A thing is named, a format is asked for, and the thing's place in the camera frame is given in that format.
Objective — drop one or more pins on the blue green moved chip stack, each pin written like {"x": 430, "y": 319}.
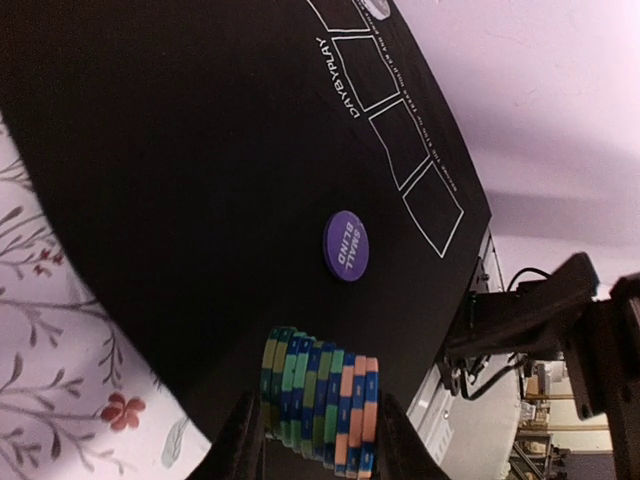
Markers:
{"x": 321, "y": 401}

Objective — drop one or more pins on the clear dealer button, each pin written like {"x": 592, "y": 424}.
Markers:
{"x": 379, "y": 9}

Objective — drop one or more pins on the purple small blind button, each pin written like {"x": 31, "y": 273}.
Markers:
{"x": 346, "y": 246}

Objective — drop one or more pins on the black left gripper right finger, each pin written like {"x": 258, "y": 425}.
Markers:
{"x": 400, "y": 453}

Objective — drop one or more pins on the floral table cloth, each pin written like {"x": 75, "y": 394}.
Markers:
{"x": 77, "y": 400}

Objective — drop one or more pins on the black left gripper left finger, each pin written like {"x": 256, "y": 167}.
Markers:
{"x": 238, "y": 452}

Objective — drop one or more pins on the black poker mat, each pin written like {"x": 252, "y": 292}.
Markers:
{"x": 190, "y": 153}

